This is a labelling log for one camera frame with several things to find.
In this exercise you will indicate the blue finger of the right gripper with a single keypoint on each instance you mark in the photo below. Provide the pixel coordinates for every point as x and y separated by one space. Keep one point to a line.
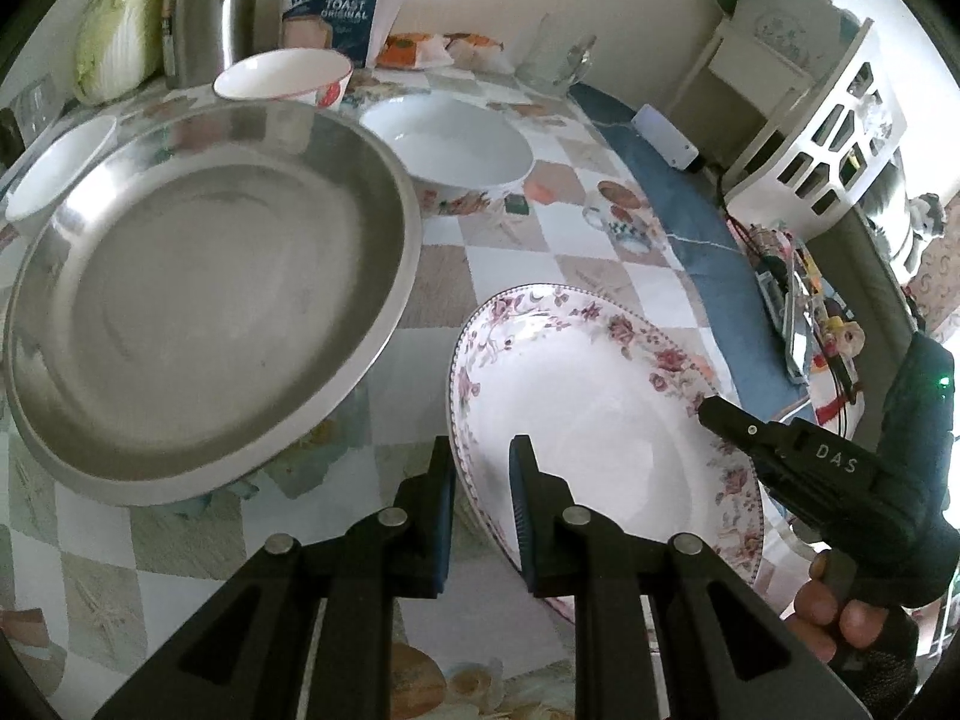
772 446

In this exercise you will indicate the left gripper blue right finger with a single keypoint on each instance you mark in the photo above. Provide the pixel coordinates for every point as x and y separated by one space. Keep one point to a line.
534 510

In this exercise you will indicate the colourful clutter pile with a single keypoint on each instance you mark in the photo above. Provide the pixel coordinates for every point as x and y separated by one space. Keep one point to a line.
819 335

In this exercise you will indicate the white power adapter box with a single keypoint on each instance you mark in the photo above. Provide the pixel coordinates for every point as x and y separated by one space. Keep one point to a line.
666 139

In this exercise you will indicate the orange snack packet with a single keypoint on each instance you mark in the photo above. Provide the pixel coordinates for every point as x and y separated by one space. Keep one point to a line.
475 52
415 51

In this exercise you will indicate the white shelf unit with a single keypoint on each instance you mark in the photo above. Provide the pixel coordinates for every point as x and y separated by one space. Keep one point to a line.
756 74

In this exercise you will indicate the right hand black glove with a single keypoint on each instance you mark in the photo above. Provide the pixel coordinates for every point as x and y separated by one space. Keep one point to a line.
882 642

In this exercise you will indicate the napa cabbage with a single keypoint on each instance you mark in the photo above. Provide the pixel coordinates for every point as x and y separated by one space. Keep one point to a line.
118 47

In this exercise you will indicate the round floral rim plate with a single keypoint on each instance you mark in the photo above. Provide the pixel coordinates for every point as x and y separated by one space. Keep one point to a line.
610 404

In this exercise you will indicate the white lattice chair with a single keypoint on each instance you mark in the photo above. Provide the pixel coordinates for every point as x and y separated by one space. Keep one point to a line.
837 146

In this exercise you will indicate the toast bread bag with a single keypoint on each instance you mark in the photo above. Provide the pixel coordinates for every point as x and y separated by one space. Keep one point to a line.
346 26

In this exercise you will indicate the strawberry pattern red-rim bowl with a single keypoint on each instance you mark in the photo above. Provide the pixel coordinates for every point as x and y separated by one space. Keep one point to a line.
316 77

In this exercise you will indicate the white tray with glasses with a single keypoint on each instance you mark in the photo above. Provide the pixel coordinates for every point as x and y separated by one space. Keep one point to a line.
27 116

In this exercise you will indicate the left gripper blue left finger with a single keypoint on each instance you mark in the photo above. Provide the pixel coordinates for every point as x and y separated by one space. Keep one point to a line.
441 480

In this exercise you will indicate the clear glass mug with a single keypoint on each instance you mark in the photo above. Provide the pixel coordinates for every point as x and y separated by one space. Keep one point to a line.
556 61

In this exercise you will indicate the stainless steel thermos jug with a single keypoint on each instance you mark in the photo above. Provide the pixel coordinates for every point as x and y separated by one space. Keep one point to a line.
201 38

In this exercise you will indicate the large white ceramic bowl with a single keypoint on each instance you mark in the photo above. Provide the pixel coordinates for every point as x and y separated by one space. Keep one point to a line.
461 157

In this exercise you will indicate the stainless steel round tray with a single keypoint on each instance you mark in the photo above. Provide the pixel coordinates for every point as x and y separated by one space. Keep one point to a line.
206 295

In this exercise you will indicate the small white square bowl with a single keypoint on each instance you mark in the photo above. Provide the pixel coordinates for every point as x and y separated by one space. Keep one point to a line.
34 198

